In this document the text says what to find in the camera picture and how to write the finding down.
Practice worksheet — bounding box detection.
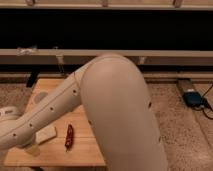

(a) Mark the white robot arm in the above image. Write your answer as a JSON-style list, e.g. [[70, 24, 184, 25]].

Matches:
[[0, 54, 169, 171]]

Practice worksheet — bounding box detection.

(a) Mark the dried red chili pepper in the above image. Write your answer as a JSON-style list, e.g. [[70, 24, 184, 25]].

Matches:
[[65, 124, 74, 151]]

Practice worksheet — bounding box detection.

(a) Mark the white plastic cup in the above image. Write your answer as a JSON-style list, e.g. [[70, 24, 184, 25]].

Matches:
[[34, 92, 48, 104]]

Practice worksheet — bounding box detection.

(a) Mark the wooden table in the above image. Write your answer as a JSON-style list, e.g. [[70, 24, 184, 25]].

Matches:
[[3, 78, 107, 168]]

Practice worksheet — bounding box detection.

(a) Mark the black cable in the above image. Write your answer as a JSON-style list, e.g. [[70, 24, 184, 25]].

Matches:
[[199, 83, 213, 120]]

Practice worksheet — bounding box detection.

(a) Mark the blue power adapter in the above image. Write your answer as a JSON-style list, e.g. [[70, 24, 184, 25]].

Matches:
[[182, 89, 202, 107]]

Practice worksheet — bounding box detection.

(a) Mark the grey metal rail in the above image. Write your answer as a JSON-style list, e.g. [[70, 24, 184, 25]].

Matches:
[[0, 48, 213, 66]]

